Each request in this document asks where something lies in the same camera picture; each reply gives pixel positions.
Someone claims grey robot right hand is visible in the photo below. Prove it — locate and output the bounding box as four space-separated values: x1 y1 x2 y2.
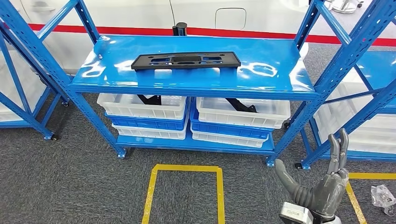
275 128 350 222

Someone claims black bracket part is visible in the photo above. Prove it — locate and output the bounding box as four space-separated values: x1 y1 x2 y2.
136 94 163 106
225 98 258 114

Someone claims black cylinder post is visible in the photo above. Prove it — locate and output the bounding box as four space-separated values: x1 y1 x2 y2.
172 21 188 37

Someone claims blue steel shelf rack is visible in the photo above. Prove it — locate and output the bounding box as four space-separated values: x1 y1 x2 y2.
297 51 396 171
0 0 396 168
0 23 70 141

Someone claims blue plastic bin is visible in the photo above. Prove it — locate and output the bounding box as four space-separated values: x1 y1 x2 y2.
104 106 190 132
189 102 275 140

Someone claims clear plastic bag of parts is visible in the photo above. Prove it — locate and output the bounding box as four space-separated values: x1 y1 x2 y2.
370 184 396 217

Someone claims long black plastic panel part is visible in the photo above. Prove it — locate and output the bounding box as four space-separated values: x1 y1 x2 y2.
131 51 241 71

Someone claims white car with red stripe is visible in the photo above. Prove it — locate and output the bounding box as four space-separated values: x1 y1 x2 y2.
0 0 396 76

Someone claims white round stand base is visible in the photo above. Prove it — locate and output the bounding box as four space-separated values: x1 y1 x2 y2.
324 0 365 15

